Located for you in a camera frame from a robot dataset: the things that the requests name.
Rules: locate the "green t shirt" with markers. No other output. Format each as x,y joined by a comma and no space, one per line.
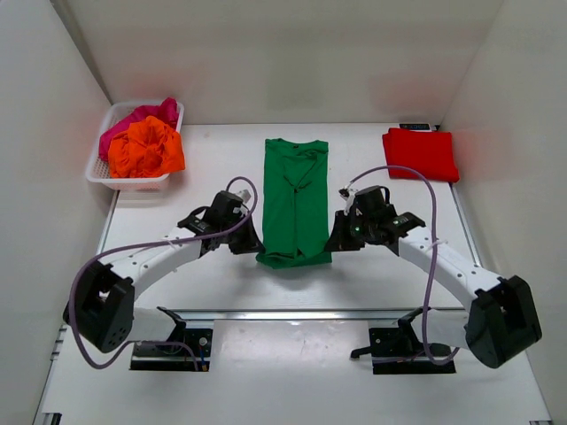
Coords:
295,214

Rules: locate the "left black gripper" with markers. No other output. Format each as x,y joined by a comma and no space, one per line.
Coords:
251,243

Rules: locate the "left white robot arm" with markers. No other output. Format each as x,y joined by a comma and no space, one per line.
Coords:
102,307

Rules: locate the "white plastic basket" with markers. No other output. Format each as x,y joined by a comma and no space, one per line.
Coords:
97,171

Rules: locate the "folded red t shirt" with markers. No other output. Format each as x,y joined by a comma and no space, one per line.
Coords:
429,153

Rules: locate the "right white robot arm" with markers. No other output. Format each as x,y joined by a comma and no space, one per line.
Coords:
498,319

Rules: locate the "orange t shirt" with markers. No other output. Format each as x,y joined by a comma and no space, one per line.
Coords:
149,148

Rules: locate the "pink t shirt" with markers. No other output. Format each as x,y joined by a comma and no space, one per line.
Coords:
122,115

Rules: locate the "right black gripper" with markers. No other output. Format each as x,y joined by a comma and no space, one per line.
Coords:
338,240

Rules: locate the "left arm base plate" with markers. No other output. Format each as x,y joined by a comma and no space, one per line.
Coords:
198,336

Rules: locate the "small black device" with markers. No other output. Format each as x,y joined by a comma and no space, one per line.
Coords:
415,126

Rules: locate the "aluminium rail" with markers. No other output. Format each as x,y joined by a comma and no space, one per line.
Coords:
292,314

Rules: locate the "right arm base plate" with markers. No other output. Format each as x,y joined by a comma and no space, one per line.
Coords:
392,352

